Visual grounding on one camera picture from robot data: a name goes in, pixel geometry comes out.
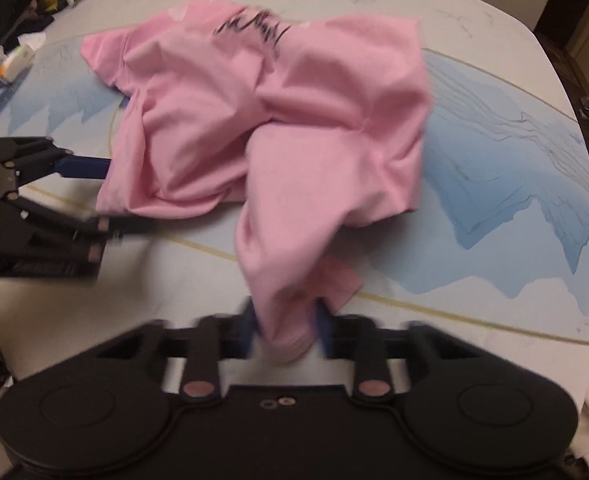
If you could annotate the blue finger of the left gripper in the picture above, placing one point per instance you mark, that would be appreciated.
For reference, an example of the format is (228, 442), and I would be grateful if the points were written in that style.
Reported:
(82, 167)

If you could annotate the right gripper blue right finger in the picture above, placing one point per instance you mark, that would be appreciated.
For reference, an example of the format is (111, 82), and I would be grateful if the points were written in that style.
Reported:
(325, 327)

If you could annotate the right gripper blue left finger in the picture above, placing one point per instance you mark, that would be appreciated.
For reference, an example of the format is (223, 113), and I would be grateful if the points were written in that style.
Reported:
(247, 327)

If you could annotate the pink Mickey t-shirt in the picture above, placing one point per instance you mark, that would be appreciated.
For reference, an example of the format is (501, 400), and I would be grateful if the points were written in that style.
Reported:
(309, 126)

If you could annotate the white tube bottle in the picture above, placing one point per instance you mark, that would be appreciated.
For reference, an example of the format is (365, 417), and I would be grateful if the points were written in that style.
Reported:
(15, 63)

